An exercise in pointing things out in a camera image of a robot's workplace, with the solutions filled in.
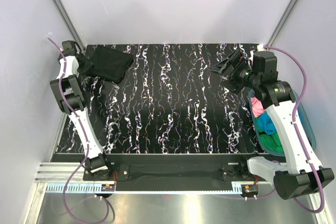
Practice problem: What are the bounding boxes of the black t shirt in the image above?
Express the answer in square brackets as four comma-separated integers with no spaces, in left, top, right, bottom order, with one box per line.
[85,45,134,84]

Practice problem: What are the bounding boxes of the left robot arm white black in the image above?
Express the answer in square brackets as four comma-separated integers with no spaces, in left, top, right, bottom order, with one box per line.
[48,38,112,180]

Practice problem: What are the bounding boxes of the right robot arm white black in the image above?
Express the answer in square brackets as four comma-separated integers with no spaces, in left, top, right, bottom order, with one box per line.
[210,50,334,200]

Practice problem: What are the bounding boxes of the pink t shirt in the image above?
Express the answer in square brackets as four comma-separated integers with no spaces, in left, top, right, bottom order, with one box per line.
[251,97,266,118]

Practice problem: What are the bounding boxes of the blue t shirt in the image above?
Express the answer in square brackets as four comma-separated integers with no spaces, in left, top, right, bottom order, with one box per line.
[256,112,277,135]

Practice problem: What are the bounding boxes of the teal plastic laundry basket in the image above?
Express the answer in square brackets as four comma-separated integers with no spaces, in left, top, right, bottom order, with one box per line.
[248,90,317,156]

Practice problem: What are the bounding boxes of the green t shirt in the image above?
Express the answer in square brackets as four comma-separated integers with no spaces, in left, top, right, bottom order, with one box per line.
[258,128,284,154]

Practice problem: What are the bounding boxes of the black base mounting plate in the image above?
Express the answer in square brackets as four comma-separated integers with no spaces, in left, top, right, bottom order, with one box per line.
[82,153,268,192]

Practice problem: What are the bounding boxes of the left aluminium frame post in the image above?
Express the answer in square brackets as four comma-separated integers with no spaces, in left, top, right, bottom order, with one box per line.
[51,0,86,50]

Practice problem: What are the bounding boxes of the aluminium frame post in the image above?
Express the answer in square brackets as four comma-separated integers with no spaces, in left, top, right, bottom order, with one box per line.
[266,0,300,46]
[51,0,86,50]

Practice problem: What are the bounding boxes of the aluminium rail profile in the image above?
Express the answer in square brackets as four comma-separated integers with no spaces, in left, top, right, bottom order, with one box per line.
[35,163,320,183]

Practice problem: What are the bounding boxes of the right aluminium frame post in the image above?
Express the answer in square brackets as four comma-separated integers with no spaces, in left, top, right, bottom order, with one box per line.
[266,0,300,46]

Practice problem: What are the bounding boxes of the white slotted cable duct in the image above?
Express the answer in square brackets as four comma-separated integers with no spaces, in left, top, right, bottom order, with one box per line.
[46,183,243,195]

